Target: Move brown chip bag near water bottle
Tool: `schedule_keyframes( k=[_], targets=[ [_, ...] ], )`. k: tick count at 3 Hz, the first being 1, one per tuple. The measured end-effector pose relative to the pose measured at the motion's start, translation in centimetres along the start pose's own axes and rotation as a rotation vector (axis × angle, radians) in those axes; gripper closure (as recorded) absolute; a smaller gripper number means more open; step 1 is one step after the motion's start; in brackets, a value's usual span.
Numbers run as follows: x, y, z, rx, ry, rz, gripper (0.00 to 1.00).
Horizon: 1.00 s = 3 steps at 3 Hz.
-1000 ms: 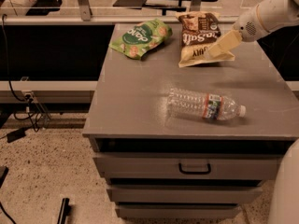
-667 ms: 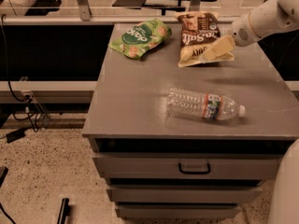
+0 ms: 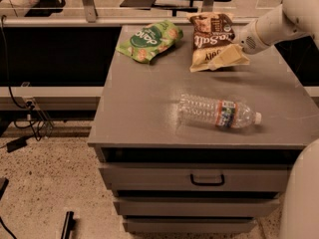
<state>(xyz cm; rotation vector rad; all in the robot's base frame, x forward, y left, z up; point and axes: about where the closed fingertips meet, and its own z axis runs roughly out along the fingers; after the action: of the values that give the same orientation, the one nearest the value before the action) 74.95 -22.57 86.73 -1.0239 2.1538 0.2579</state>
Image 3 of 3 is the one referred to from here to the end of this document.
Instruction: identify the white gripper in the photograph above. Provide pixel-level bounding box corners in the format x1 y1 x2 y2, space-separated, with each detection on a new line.
208 20 269 71

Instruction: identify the brown chip bag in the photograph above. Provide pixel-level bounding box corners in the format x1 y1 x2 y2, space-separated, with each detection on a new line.
187 12 235 72

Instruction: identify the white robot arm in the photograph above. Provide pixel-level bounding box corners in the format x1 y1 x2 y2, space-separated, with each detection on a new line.
208 0 319 239

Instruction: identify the clear plastic water bottle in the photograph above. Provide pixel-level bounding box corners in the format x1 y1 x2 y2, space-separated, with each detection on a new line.
177 95 262 129

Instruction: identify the green snack bag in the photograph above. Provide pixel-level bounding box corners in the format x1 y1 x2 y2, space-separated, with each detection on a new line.
116 20 183 64

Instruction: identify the grey drawer cabinet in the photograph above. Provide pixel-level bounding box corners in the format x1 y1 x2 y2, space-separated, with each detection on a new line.
89 27 319 233

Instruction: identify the black bar on floor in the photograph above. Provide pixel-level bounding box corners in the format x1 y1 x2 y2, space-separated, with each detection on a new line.
61 211 76 239

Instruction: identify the black power adapter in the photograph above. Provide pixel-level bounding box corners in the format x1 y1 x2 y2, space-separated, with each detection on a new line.
6 136 27 152

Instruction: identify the black drawer handle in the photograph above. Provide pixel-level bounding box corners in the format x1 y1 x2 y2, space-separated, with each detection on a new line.
189 174 225 187

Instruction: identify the metal railing frame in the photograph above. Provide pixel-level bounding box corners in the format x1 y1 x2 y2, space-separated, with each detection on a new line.
0 0 290 28

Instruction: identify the black cable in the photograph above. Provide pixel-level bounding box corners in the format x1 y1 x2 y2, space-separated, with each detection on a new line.
0 15 46 142

